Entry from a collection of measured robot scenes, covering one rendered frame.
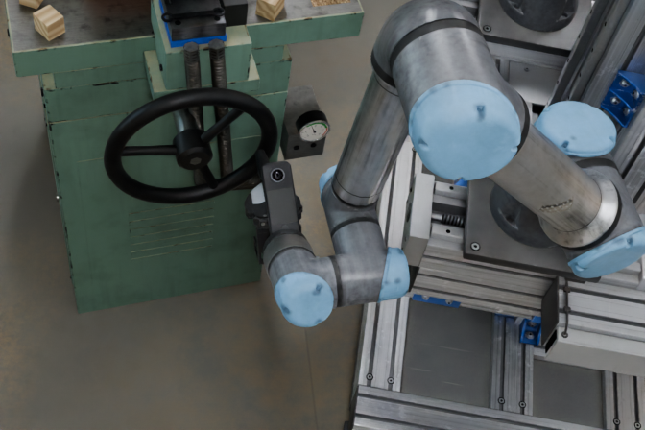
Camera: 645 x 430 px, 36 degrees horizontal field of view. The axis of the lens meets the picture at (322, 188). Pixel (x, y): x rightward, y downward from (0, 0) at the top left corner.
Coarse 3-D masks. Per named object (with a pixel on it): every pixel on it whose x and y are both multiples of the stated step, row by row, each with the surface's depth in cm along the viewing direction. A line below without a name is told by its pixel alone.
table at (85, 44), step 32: (64, 0) 169; (96, 0) 170; (128, 0) 170; (256, 0) 174; (288, 0) 175; (352, 0) 177; (32, 32) 164; (96, 32) 165; (128, 32) 166; (256, 32) 172; (288, 32) 175; (320, 32) 177; (352, 32) 179; (32, 64) 164; (64, 64) 166; (96, 64) 168; (160, 96) 165
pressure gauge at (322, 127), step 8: (312, 112) 189; (320, 112) 189; (304, 120) 188; (312, 120) 188; (320, 120) 188; (304, 128) 188; (320, 128) 190; (328, 128) 190; (304, 136) 191; (312, 136) 191; (320, 136) 192
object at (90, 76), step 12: (264, 48) 176; (276, 48) 177; (264, 60) 179; (276, 60) 180; (60, 72) 167; (72, 72) 168; (84, 72) 169; (96, 72) 170; (108, 72) 170; (120, 72) 171; (132, 72) 172; (144, 72) 173; (60, 84) 170; (72, 84) 170; (84, 84) 171
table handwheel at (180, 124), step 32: (192, 96) 153; (224, 96) 155; (128, 128) 154; (192, 128) 166; (224, 128) 162; (192, 160) 164; (128, 192) 168; (160, 192) 172; (192, 192) 174; (224, 192) 176
